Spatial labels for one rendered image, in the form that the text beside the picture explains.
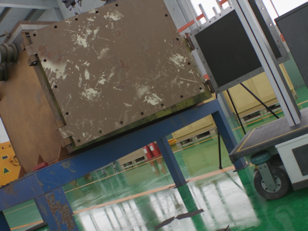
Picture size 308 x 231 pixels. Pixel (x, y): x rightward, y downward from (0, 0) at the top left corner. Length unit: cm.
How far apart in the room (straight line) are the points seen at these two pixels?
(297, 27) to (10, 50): 140
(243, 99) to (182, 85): 519
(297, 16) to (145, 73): 75
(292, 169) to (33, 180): 116
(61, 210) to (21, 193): 23
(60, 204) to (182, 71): 80
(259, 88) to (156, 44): 511
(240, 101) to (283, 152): 511
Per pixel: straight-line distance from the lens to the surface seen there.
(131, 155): 870
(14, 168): 422
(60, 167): 135
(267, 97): 640
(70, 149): 138
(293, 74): 1069
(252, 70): 237
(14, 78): 173
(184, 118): 212
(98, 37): 143
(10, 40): 172
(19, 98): 172
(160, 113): 187
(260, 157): 160
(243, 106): 657
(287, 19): 156
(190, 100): 221
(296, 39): 155
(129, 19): 147
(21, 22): 165
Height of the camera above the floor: 58
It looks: 2 degrees up
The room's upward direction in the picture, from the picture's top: 24 degrees counter-clockwise
